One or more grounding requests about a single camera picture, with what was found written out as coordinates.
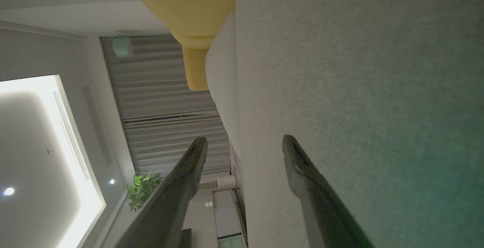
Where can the white cabinet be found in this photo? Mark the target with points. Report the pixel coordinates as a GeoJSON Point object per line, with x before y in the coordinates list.
{"type": "Point", "coordinates": [227, 217]}

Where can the yellow cushion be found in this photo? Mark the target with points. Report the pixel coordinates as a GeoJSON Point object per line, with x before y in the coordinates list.
{"type": "Point", "coordinates": [189, 6]}

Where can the grey pleated curtain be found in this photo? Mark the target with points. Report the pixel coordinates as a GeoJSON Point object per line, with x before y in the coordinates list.
{"type": "Point", "coordinates": [159, 89]}

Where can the round pale pendant lamp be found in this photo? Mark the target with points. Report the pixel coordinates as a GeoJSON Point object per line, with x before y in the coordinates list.
{"type": "Point", "coordinates": [123, 47]}

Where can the green leafy plant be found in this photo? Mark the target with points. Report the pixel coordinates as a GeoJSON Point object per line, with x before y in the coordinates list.
{"type": "Point", "coordinates": [140, 191]}

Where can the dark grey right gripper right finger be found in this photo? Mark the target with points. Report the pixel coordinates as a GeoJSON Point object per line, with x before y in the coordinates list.
{"type": "Point", "coordinates": [321, 210]}

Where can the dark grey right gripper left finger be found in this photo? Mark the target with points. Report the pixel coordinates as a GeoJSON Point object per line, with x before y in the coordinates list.
{"type": "Point", "coordinates": [170, 202]}

